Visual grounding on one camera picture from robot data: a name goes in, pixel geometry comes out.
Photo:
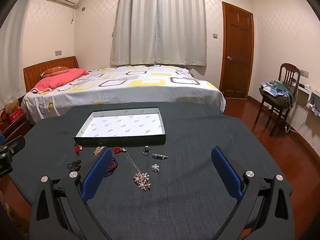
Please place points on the orange embroidered pillow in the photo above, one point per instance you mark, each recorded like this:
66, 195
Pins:
56, 70

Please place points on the double wall socket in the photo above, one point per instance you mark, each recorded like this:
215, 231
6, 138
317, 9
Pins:
305, 73

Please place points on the red flower brooch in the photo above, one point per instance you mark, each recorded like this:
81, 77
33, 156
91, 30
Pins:
117, 150

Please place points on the white window curtain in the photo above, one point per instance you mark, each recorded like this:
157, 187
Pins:
160, 22

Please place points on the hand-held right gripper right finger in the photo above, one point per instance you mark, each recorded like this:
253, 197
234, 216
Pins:
225, 170

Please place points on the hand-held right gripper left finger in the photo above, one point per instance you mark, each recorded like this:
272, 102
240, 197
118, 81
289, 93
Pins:
97, 172

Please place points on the pink pillow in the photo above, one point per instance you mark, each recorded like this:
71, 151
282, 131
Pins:
60, 80

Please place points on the bed with patterned sheet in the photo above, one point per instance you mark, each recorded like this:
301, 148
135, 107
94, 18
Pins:
140, 87

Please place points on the red knot ornament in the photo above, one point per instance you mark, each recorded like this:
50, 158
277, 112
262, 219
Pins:
78, 149

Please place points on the grey wall outlet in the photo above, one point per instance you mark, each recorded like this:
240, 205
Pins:
58, 53

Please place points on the brown plush toy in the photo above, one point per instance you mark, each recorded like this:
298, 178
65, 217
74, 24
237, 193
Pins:
11, 107

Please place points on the wooden headboard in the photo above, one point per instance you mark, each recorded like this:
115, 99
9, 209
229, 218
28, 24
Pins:
33, 76

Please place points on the red box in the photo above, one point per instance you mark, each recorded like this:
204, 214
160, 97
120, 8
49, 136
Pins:
16, 115

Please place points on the wooden nightstand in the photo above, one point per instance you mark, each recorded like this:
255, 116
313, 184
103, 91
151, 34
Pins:
15, 130

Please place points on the white desk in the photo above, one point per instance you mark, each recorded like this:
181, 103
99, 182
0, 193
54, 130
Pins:
306, 90

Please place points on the small silver flower brooch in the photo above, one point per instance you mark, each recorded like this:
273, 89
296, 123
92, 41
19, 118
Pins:
155, 168

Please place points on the dark grey table cloth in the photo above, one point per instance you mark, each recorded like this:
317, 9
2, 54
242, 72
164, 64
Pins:
190, 160

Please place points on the pile of clothes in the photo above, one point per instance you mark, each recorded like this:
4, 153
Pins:
275, 95

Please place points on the pink bead brooch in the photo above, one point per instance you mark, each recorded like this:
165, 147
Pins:
99, 150

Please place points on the long silver crystal brooch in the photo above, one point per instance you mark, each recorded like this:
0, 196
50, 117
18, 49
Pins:
160, 156

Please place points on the green tray with white lining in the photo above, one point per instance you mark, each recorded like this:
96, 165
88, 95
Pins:
125, 127

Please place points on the brown wooden door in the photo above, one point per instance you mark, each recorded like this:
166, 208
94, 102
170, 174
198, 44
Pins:
237, 52

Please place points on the sheer white curtain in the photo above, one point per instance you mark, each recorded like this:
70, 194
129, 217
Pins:
11, 62

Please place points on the dark wooden chair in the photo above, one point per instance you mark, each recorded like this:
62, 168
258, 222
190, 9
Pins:
290, 72

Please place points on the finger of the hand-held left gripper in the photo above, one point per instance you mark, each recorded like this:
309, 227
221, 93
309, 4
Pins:
13, 146

